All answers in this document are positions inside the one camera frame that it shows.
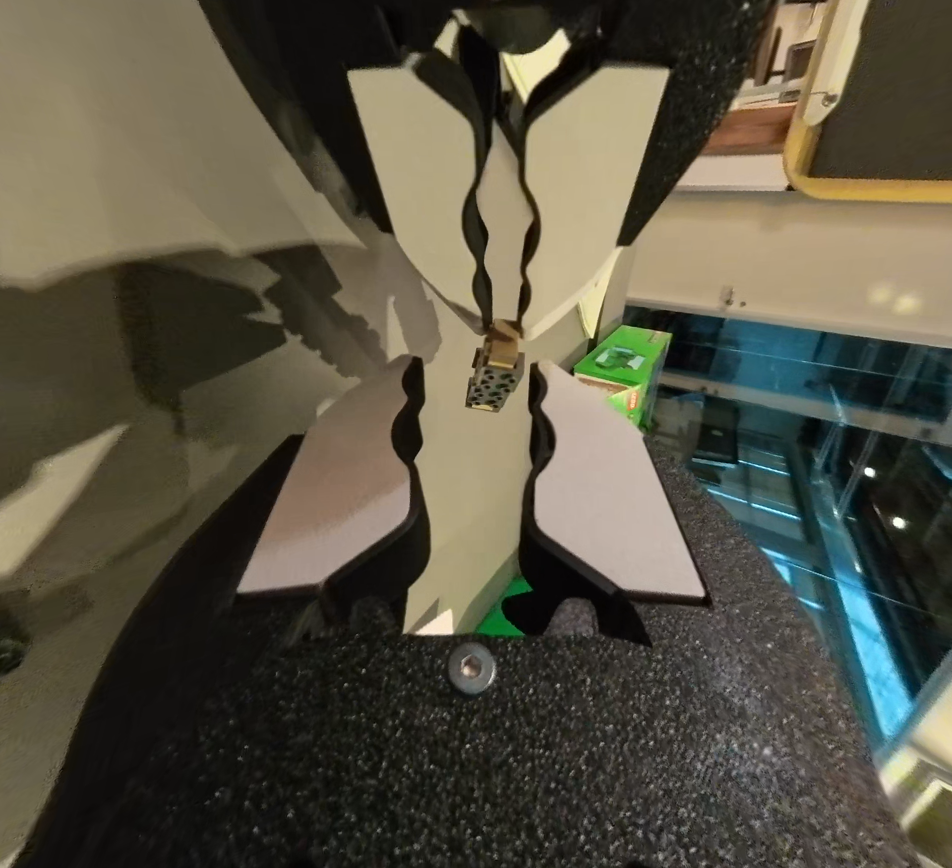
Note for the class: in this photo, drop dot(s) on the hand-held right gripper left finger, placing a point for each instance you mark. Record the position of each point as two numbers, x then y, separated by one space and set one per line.
335 503

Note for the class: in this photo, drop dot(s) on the yellow brick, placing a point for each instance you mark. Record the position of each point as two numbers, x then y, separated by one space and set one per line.
506 343

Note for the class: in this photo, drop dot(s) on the green cardboard toy box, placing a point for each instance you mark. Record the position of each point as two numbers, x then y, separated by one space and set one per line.
617 362

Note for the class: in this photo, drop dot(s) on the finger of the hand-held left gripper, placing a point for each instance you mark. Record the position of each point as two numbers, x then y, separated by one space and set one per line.
416 168
587 176

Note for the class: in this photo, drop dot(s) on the dark panel yellow frame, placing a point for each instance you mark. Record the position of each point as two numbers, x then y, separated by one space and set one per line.
892 64

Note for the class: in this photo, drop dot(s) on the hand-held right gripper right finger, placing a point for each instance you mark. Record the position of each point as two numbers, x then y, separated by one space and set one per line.
610 503

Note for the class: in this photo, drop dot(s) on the yellow and grey brick assembly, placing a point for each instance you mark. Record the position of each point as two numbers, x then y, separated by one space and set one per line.
491 388

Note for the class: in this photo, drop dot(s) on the green plastic crate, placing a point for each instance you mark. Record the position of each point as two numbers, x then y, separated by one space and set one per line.
494 619

